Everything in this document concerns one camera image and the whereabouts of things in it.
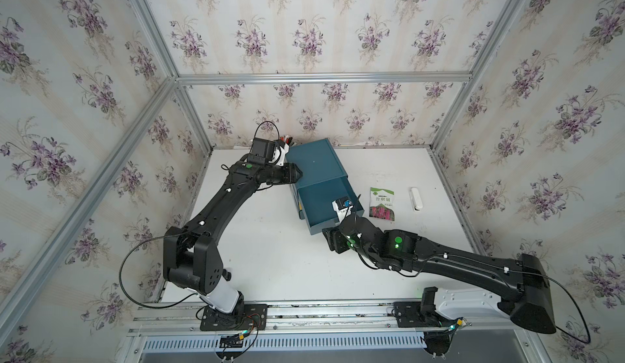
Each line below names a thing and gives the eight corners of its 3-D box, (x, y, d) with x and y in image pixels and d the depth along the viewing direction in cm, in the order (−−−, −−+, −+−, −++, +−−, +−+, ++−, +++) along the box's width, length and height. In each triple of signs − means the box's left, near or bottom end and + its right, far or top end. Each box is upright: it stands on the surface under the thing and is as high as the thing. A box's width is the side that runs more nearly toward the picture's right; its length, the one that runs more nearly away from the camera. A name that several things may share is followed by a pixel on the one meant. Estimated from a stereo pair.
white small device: (413, 211, 99) (416, 206, 97) (407, 192, 106) (410, 187, 103) (421, 211, 99) (424, 206, 97) (415, 192, 106) (417, 187, 103)
